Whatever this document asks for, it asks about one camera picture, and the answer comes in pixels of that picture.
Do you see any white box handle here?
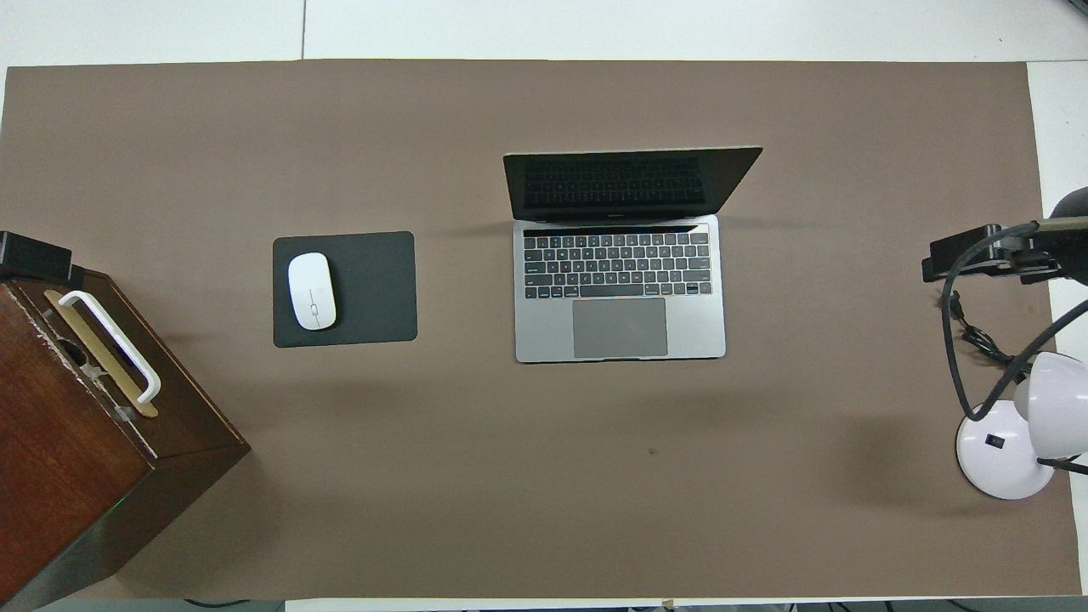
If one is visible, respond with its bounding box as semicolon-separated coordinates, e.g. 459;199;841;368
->
44;289;162;419

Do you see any white desk lamp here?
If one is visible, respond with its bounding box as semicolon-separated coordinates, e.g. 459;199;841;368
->
955;351;1088;501

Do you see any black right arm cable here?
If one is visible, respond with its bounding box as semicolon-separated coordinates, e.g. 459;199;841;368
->
939;217;1088;422

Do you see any dark brown wooden box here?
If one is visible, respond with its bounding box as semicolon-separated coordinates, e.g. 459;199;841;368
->
0;268;252;609

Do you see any brown table mat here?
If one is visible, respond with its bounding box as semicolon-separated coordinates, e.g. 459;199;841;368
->
0;59;1082;600

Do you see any black mouse pad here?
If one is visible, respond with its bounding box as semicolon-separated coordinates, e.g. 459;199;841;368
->
272;231;418;349

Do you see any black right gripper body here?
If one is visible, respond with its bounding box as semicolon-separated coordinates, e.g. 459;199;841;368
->
1050;187;1088;286

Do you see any black lamp power cable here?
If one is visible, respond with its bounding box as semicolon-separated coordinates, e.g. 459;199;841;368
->
935;289;1034;381

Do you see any white computer mouse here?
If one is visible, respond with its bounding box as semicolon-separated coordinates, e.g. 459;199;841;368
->
287;252;337;331

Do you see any silver laptop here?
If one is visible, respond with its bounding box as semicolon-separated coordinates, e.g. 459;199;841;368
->
501;146;764;365

